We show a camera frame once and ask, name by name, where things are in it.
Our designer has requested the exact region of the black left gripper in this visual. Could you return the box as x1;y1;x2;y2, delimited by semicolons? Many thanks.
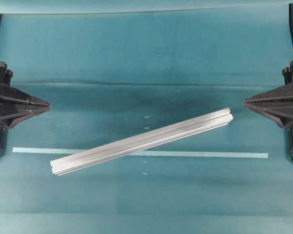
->
0;84;50;130

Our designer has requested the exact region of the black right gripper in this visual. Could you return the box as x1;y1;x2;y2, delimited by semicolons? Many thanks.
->
243;82;293;129

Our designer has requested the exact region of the silver aluminium extrusion rail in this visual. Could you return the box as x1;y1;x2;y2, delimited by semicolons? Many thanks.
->
50;108;233;176

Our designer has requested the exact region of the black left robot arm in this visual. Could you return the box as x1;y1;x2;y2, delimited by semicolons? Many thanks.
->
0;62;50;153

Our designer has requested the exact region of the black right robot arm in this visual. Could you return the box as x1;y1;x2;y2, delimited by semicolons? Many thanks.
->
243;61;293;161

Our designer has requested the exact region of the teal table cloth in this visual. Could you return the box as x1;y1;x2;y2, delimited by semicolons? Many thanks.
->
0;0;293;234

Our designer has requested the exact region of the light blue tape strip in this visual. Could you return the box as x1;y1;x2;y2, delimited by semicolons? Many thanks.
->
12;147;269;158

